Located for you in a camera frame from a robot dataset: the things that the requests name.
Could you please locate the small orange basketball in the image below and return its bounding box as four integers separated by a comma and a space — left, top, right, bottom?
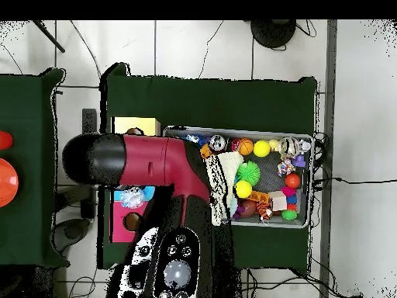
238, 137, 255, 156

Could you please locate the black drink can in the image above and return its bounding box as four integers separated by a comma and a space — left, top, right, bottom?
209, 133, 227, 152

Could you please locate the shallow clear mesh bin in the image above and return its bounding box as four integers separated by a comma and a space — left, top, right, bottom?
160, 126, 314, 230

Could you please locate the black upright panel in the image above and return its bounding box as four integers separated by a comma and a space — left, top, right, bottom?
81, 108, 98, 220

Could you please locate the striped orange tiger toy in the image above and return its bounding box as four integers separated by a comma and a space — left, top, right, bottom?
256, 199, 274, 224

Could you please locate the black round stand base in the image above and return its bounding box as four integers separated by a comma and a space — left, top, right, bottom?
250, 19, 298, 50

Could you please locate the crushed clear plastic bottle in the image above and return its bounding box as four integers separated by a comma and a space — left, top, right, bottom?
120, 188, 147, 209

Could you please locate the crushed shiny silver can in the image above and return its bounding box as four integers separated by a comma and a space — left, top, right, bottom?
278, 137, 300, 160

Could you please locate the light green spiky ball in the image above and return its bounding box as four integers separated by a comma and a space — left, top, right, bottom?
235, 161, 261, 185

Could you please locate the small red object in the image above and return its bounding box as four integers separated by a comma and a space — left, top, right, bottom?
0, 130, 13, 151

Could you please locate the wooden box with three holes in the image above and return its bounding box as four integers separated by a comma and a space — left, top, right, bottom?
110, 116, 162, 243

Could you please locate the small brown football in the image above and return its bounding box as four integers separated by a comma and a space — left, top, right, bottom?
238, 199, 257, 218

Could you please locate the orange disc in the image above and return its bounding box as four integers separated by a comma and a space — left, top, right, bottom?
0, 158, 19, 209

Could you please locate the dark green side table cloth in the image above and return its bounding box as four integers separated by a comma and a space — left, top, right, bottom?
0, 68, 68, 269

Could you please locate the long orange toy brick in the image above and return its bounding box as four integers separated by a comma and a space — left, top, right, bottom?
199, 144, 215, 161

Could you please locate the cream yellow knitted cloth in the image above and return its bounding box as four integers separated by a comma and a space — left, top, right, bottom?
210, 151, 245, 227

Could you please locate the grey round floor base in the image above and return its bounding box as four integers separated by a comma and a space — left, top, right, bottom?
52, 217, 91, 251

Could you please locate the plain wooden cube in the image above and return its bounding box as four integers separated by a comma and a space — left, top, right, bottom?
270, 191, 288, 212

